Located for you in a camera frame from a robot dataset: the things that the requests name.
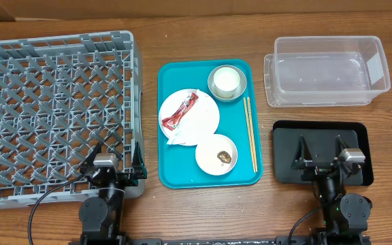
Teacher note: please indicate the clear plastic bin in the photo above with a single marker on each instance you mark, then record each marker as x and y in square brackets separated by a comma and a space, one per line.
[323, 71]

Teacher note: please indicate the white cup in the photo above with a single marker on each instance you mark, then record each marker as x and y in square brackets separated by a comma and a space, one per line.
[226, 81]

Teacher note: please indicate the brown food scrap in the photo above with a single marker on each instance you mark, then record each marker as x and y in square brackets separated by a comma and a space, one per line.
[224, 157]

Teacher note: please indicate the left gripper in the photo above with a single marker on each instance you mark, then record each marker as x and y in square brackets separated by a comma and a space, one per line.
[139, 169]

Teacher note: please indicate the grey plastic dish rack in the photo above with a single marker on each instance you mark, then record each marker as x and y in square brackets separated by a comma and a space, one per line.
[59, 97]

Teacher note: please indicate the small white bowl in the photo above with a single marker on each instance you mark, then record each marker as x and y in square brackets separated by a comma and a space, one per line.
[206, 154]

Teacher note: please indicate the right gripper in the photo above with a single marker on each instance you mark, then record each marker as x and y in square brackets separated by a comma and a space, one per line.
[323, 166]

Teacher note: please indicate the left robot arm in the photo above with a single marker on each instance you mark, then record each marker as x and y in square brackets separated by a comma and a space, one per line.
[101, 215]

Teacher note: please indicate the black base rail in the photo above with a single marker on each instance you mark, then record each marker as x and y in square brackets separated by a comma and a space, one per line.
[280, 240]

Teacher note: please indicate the grey saucer bowl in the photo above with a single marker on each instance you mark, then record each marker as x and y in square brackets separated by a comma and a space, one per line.
[241, 87]

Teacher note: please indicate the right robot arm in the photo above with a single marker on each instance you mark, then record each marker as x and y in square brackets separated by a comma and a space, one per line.
[345, 215]

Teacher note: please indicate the black tray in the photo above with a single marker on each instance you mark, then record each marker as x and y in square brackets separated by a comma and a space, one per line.
[320, 138]

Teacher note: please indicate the white napkin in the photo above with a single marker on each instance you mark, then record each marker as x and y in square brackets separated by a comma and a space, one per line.
[196, 127]

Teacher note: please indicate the red snack wrapper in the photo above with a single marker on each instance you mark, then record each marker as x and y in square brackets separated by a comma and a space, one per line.
[173, 121]

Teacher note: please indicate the large white plate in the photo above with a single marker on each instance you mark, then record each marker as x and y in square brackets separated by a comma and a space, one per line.
[199, 119]

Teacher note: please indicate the teal serving tray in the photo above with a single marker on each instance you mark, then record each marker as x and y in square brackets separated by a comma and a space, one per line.
[177, 165]

